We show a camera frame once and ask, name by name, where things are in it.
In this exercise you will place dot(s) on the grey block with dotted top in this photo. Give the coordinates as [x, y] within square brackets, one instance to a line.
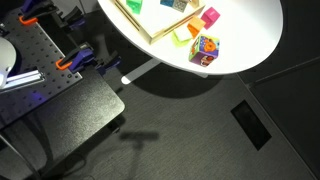
[180, 5]

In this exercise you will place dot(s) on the Franka robot arm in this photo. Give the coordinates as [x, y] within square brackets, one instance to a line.
[6, 56]

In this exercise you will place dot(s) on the light wooden tray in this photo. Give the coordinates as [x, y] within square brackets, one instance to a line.
[165, 33]

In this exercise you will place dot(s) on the lime yellow block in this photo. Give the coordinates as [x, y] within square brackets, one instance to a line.
[182, 35]

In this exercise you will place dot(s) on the orange block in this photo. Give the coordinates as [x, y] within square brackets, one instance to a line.
[196, 26]

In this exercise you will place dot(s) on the blue block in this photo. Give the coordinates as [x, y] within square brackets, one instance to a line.
[166, 2]

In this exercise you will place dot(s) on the green block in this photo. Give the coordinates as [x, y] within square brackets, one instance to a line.
[134, 6]

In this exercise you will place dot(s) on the pink block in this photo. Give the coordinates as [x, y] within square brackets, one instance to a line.
[210, 16]

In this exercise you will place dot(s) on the multicoloured picture cube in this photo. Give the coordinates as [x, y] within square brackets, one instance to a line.
[204, 50]

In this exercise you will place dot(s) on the dark grey platform plate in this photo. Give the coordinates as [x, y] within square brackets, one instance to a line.
[83, 111]

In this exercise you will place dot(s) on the purple clamp with orange tip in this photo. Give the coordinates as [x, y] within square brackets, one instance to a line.
[36, 8]
[80, 57]

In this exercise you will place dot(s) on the black floor hatch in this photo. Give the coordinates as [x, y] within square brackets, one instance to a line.
[251, 125]

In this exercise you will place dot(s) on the black perforated breadboard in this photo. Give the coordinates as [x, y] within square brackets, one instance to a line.
[40, 50]

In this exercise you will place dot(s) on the silver aluminium rail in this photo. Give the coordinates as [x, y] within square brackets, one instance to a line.
[26, 77]

